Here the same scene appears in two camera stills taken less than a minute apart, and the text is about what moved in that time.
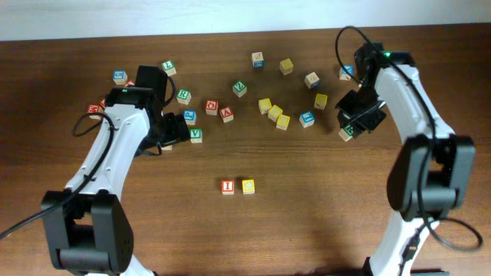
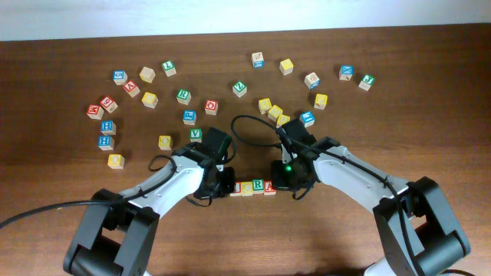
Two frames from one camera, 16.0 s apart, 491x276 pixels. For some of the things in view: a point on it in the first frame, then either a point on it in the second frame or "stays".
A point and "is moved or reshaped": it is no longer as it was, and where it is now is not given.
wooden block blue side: [258, 60] stays
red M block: [95, 109] stays
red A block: [226, 114] -> [268, 188]
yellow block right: [321, 100] stays
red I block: [227, 187] is moved or reshaped
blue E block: [307, 119] stays
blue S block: [120, 77] stays
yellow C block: [248, 186] stays
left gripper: [178, 130] -> [230, 178]
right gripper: [357, 124] -> [279, 182]
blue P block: [190, 116] stays
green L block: [169, 67] stays
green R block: [346, 133] -> [258, 186]
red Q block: [212, 107] stays
